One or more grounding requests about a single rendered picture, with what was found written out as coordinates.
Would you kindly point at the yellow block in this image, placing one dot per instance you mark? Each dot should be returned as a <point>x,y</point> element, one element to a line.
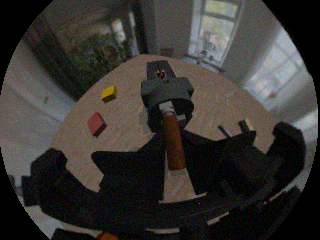
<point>109,94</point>

